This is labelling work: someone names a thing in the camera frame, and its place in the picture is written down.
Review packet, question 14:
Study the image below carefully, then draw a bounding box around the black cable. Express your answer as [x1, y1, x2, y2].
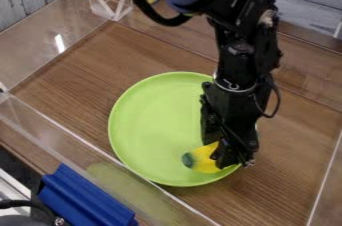
[0, 199, 54, 226]

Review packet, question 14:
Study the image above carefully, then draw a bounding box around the clear acrylic front wall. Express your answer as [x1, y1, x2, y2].
[0, 92, 220, 226]

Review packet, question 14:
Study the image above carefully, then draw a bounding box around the green round plate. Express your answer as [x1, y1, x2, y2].
[106, 72, 243, 187]

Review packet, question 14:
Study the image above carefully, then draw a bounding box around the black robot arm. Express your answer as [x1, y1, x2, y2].
[132, 0, 281, 173]

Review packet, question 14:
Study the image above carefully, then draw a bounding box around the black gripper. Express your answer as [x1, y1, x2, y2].
[200, 79, 271, 169]

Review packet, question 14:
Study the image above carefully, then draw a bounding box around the yellow toy banana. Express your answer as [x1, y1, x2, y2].
[181, 142, 239, 174]

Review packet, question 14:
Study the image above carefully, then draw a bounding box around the blue plastic block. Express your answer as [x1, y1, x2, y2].
[37, 164, 139, 226]

